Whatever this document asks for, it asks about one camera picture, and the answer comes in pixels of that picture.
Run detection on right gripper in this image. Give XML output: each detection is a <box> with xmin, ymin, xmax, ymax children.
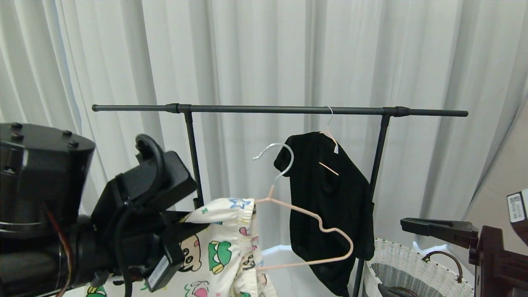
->
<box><xmin>400</xmin><ymin>217</ymin><xmax>528</xmax><ymax>297</ymax></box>

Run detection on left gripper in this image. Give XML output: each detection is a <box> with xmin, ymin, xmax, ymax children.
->
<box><xmin>76</xmin><ymin>210</ymin><xmax>212</xmax><ymax>293</ymax></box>

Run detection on cream printed garment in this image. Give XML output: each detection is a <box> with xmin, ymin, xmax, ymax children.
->
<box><xmin>86</xmin><ymin>198</ymin><xmax>278</xmax><ymax>297</ymax></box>

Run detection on black garment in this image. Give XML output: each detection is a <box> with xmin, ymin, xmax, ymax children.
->
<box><xmin>273</xmin><ymin>132</ymin><xmax>375</xmax><ymax>297</ymax></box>

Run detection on pink clothes hanger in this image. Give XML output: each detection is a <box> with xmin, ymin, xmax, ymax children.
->
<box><xmin>318</xmin><ymin>106</ymin><xmax>340</xmax><ymax>177</ymax></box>
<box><xmin>253</xmin><ymin>143</ymin><xmax>354</xmax><ymax>271</ymax></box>

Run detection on white laundry basket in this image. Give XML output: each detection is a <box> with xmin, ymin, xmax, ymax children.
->
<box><xmin>362</xmin><ymin>238</ymin><xmax>476</xmax><ymax>297</ymax></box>

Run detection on black clothes rack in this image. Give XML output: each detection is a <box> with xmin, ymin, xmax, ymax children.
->
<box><xmin>92</xmin><ymin>103</ymin><xmax>469</xmax><ymax>297</ymax></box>

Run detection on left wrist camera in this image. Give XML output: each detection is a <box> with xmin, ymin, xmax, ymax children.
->
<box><xmin>91</xmin><ymin>150</ymin><xmax>198</xmax><ymax>231</ymax></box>

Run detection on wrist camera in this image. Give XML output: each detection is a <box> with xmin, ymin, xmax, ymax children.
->
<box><xmin>506</xmin><ymin>188</ymin><xmax>528</xmax><ymax>248</ymax></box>
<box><xmin>91</xmin><ymin>150</ymin><xmax>198</xmax><ymax>231</ymax></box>

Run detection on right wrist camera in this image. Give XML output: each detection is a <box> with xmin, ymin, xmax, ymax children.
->
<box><xmin>506</xmin><ymin>188</ymin><xmax>528</xmax><ymax>248</ymax></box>

